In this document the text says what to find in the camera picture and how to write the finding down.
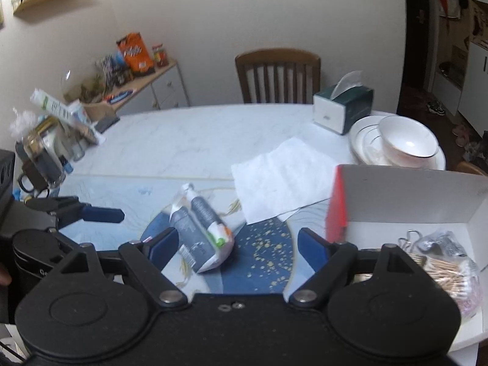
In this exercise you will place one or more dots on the bag of cotton swabs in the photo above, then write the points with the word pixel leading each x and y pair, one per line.
pixel 453 278

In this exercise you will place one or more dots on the dark green tissue box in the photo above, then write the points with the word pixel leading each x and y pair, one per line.
pixel 343 108

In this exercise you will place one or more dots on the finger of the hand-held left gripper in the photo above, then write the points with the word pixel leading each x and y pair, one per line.
pixel 103 214

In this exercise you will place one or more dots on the dark shoes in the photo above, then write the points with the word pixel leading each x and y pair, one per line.
pixel 435 107

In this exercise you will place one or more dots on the metal paper clips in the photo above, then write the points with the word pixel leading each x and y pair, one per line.
pixel 410 238

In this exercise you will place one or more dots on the white green tissue pack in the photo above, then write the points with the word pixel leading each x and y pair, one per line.
pixel 213 228

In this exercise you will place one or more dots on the red-lidded jar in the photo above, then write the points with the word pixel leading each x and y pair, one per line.
pixel 160 55

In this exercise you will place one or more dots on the white bowl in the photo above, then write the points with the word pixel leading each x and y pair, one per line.
pixel 408 137

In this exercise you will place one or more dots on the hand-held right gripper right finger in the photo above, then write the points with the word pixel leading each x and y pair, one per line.
pixel 310 247

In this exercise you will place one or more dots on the red white cardboard box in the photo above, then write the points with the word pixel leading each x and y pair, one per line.
pixel 400 194

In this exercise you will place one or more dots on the wooden chair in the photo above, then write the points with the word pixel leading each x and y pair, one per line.
pixel 278 76

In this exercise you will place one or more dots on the white paper napkin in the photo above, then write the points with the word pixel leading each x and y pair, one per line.
pixel 282 179

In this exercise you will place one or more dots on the white marble blue-print desktop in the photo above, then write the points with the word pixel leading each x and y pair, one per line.
pixel 190 145

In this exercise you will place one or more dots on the white wooden-top cabinet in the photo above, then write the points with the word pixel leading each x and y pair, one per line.
pixel 164 87

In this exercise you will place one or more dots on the stack of white plates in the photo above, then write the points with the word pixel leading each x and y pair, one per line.
pixel 362 141

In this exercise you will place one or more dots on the grey blue tissue pack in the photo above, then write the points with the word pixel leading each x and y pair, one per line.
pixel 188 236

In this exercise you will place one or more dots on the clear plastic food bag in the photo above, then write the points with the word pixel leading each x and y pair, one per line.
pixel 64 112

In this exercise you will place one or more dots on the white storage cabinet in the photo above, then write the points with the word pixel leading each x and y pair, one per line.
pixel 474 84

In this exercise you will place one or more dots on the orange snack bag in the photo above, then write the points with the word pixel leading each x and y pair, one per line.
pixel 135 53

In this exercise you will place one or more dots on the glass jar of dark tea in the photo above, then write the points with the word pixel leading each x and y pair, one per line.
pixel 45 160

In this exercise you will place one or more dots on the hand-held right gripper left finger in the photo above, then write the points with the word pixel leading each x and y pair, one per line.
pixel 162 249

